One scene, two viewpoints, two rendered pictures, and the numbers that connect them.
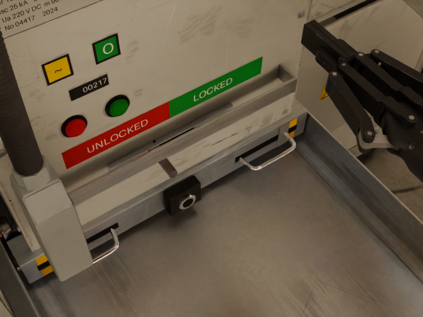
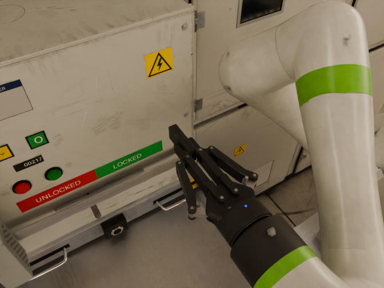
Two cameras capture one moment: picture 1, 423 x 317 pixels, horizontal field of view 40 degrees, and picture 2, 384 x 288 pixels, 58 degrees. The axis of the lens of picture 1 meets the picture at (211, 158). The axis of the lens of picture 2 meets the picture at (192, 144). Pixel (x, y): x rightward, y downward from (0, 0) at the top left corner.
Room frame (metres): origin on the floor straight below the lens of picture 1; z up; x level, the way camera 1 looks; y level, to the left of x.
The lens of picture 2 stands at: (0.09, -0.17, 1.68)
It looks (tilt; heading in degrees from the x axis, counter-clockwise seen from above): 48 degrees down; 3
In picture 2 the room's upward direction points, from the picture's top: straight up
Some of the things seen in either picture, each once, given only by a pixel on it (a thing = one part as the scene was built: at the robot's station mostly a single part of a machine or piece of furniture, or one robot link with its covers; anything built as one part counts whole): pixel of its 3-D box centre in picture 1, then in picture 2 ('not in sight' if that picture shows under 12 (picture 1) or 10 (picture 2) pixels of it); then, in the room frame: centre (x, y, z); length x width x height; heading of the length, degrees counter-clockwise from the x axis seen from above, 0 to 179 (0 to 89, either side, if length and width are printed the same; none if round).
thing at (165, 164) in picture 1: (162, 156); (92, 204); (0.49, 0.07, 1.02); 0.06 x 0.02 x 0.04; 35
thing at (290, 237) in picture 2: not in sight; (266, 251); (0.31, -0.26, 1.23); 0.09 x 0.06 x 0.12; 125
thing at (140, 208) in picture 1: (170, 180); (109, 215); (0.54, 0.07, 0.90); 0.54 x 0.05 x 0.06; 125
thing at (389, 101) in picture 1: (372, 100); (203, 181); (0.42, -0.17, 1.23); 0.11 x 0.01 x 0.04; 36
